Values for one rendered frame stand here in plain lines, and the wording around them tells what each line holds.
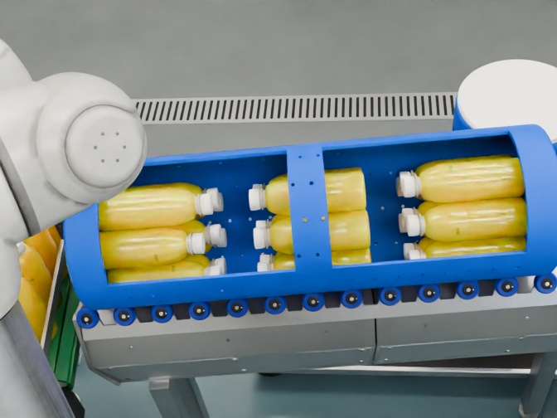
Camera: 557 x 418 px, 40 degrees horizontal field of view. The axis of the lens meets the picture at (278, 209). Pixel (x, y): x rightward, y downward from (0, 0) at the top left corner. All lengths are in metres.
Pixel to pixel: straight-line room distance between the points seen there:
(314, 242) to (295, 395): 1.21
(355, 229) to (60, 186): 0.83
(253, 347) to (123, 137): 1.01
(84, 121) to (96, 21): 3.40
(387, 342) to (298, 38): 2.27
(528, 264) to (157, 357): 0.76
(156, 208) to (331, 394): 1.24
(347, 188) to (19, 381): 0.80
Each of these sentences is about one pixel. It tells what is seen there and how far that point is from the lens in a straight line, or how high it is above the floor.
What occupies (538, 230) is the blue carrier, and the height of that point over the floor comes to 1.16.
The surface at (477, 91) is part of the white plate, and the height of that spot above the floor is 1.04.
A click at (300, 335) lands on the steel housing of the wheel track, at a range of 1.59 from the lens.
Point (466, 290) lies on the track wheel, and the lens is 1.54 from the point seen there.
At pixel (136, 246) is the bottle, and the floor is 1.14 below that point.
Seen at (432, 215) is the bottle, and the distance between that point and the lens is 1.42.
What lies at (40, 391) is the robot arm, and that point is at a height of 1.61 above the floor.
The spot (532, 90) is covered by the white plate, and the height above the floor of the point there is 1.04.
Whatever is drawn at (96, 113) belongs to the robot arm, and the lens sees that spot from 0.64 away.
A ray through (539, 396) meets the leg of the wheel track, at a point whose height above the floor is 0.15.
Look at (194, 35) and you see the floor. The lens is 3.78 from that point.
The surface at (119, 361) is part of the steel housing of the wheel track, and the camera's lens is 1.67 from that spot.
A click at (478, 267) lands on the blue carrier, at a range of 1.43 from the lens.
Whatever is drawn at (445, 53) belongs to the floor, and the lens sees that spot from 3.56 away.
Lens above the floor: 2.24
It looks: 50 degrees down
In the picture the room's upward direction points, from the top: 8 degrees counter-clockwise
